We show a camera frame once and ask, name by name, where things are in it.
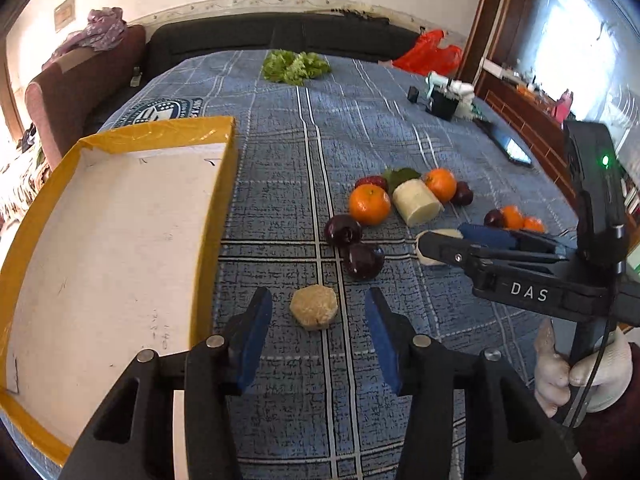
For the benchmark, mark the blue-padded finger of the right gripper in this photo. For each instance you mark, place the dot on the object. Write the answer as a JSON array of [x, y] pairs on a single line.
[[520, 241]]

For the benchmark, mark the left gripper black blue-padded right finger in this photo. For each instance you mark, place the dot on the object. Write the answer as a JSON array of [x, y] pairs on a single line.
[[507, 434]]

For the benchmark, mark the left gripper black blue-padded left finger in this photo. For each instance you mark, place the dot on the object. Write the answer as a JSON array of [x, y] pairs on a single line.
[[130, 435]]

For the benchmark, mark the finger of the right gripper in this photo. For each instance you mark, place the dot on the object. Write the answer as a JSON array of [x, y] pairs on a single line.
[[450, 252]]

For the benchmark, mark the small tangerine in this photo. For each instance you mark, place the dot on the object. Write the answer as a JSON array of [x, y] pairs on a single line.
[[513, 218], [533, 224]]

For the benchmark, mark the dark plum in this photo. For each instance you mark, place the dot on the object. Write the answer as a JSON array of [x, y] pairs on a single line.
[[364, 261], [495, 218], [342, 231], [463, 195]]

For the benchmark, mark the white cylindrical fruit piece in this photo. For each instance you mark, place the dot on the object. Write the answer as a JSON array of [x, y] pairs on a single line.
[[416, 203]]

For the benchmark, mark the orange tangerine with leaf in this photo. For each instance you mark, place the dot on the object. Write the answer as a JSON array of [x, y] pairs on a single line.
[[440, 181]]

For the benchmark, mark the large orange tangerine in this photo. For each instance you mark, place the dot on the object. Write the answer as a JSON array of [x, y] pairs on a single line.
[[369, 204]]

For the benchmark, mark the beige round corn cake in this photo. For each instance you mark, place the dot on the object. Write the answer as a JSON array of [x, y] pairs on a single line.
[[314, 306]]

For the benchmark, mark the red jujube date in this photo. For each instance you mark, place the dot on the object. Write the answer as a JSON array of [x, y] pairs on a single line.
[[378, 181]]

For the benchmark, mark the white gloved right hand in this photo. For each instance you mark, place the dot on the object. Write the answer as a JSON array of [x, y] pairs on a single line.
[[554, 376]]

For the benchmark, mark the black smartphone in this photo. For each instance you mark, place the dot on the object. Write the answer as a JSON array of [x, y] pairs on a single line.
[[511, 150]]

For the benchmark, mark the blue plaid tablecloth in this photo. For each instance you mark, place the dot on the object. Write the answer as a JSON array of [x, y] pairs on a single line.
[[318, 407]]

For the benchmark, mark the wooden side cabinet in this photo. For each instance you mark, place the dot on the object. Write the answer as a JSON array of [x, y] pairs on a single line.
[[541, 134]]

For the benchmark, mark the black cup with items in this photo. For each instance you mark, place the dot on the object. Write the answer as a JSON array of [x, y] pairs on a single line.
[[445, 94]]

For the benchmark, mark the small black box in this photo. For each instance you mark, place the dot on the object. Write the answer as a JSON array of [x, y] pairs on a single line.
[[413, 95]]

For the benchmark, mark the red plastic bag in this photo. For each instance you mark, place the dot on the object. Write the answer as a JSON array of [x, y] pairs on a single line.
[[428, 56]]

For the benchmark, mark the yellow-rimmed white cardboard tray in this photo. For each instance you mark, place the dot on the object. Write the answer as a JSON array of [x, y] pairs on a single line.
[[117, 253]]

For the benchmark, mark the black sofa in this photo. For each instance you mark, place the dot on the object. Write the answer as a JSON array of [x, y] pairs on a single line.
[[345, 35]]

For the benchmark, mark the green lettuce bunch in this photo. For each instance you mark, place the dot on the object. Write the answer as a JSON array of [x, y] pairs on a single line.
[[288, 67]]

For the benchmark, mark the brown armchair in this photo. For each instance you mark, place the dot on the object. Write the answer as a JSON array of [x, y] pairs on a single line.
[[61, 97]]

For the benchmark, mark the purple cloth on armchair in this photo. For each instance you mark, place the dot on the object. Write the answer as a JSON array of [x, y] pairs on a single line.
[[104, 31]]

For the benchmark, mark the small wall plaque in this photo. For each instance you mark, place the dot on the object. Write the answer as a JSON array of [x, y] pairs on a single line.
[[64, 14]]

